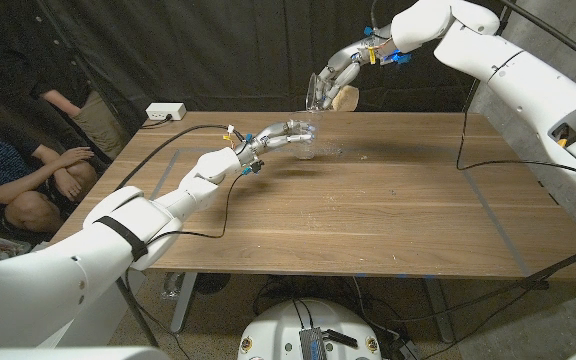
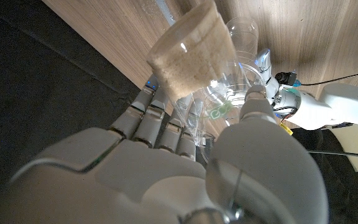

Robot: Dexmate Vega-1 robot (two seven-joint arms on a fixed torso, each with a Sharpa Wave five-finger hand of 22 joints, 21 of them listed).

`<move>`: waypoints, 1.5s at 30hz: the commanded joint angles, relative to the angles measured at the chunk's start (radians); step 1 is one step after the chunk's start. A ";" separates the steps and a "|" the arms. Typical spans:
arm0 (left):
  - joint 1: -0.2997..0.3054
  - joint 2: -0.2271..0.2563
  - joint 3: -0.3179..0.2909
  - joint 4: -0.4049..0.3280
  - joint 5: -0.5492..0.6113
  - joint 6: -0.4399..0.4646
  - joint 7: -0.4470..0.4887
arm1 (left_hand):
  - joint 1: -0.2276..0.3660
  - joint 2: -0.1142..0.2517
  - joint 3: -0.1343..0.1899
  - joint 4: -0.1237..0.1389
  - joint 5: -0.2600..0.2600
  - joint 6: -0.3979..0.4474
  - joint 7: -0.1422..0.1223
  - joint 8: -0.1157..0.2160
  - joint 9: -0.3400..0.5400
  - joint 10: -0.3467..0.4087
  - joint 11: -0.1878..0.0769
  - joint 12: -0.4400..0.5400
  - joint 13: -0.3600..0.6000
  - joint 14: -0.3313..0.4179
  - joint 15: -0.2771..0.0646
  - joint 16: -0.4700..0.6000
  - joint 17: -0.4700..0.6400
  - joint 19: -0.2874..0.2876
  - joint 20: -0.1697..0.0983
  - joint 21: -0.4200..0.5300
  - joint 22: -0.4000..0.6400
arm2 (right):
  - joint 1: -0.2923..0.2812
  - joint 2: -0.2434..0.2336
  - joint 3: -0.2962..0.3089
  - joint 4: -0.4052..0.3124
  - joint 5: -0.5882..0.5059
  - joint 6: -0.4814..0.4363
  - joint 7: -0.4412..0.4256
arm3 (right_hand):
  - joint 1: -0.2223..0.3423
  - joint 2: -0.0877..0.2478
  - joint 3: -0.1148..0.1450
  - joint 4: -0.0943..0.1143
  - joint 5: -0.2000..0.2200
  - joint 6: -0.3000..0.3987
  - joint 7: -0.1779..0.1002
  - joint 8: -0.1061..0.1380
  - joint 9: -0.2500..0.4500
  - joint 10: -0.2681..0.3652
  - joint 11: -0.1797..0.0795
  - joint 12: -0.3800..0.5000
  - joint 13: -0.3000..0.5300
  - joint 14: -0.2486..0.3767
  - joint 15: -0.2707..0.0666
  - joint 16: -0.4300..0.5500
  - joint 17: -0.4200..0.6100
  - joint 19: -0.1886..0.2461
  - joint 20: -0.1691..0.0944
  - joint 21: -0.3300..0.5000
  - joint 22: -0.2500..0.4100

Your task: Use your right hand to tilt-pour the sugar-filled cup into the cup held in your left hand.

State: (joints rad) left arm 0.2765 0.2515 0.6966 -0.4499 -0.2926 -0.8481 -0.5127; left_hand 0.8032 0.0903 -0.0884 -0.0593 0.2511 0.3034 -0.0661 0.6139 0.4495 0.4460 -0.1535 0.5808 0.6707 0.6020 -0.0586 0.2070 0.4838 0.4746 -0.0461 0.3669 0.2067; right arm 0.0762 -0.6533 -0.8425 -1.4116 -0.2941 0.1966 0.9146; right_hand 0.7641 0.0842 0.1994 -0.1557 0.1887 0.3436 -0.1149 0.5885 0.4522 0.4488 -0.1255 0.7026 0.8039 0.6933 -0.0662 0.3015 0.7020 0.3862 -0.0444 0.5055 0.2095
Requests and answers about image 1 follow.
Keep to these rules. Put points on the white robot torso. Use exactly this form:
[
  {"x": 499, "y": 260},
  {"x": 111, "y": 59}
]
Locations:
[{"x": 278, "y": 325}]

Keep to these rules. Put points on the white table leg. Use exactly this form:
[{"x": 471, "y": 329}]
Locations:
[
  {"x": 183, "y": 305},
  {"x": 440, "y": 312}
]

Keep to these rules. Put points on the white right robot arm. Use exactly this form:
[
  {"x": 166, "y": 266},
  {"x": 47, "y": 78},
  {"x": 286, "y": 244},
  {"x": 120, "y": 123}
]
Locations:
[{"x": 518, "y": 75}]

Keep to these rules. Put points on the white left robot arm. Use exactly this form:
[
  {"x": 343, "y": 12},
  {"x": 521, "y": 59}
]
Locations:
[{"x": 93, "y": 250}]

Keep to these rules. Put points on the floral patterned cloth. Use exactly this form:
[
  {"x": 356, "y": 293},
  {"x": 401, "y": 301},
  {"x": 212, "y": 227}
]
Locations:
[{"x": 3, "y": 245}]

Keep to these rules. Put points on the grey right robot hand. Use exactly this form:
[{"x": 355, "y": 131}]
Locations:
[{"x": 348, "y": 65}]

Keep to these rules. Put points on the black backdrop curtain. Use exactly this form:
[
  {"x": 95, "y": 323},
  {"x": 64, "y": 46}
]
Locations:
[{"x": 218, "y": 50}]

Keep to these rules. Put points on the black backdrop stand pole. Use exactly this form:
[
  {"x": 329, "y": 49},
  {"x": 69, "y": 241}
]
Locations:
[
  {"x": 84, "y": 65},
  {"x": 488, "y": 55}
]

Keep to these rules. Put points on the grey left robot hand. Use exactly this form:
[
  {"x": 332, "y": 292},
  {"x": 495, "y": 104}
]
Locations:
[{"x": 273, "y": 137}]

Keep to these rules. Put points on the black floor fan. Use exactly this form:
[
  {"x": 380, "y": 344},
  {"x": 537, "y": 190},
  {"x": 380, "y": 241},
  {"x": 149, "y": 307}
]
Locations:
[{"x": 213, "y": 282}]

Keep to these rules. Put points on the person in khaki trousers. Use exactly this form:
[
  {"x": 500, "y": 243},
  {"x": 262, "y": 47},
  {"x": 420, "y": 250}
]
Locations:
[{"x": 43, "y": 60}]

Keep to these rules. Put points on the white power strip box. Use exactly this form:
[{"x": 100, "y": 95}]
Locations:
[{"x": 165, "y": 111}]

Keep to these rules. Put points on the sugar-filled clear plastic cup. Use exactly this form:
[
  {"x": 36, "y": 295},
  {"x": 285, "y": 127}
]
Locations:
[{"x": 340, "y": 97}]

